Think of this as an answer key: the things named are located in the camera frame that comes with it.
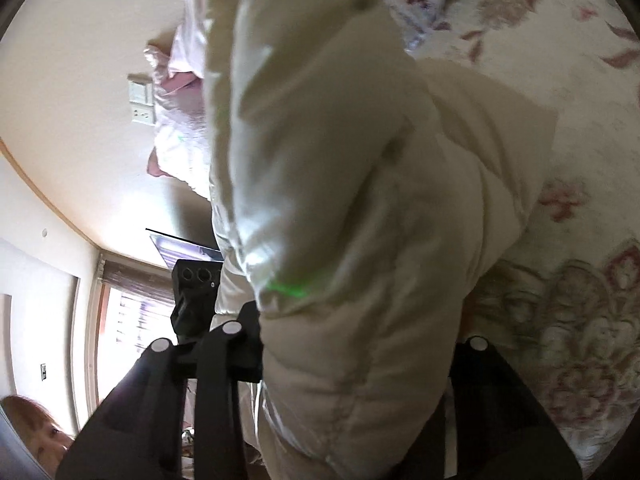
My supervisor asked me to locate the beige quilted puffer jacket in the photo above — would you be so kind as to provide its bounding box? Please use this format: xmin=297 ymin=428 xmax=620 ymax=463
xmin=205 ymin=0 xmax=558 ymax=480

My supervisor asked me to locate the wall-mounted flat screen television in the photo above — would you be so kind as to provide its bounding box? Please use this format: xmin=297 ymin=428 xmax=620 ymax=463
xmin=146 ymin=228 xmax=224 ymax=272

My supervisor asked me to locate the person's head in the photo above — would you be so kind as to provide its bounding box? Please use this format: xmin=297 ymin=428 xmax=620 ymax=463
xmin=0 ymin=394 xmax=76 ymax=480

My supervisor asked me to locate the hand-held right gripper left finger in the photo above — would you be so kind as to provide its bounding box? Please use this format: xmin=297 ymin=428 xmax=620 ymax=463
xmin=55 ymin=302 xmax=263 ymax=480

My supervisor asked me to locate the floral bedsheet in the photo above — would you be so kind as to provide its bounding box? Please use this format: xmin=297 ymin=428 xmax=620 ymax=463
xmin=365 ymin=0 xmax=640 ymax=476

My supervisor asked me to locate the window with blind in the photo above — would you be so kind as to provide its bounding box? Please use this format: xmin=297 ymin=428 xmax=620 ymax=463
xmin=85 ymin=252 xmax=181 ymax=431

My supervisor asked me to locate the pink pillow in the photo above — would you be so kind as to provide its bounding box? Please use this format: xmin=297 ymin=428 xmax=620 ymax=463
xmin=146 ymin=71 xmax=203 ymax=179

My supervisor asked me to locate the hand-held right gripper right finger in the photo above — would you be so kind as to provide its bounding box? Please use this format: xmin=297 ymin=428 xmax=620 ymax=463
xmin=400 ymin=336 xmax=583 ymax=480

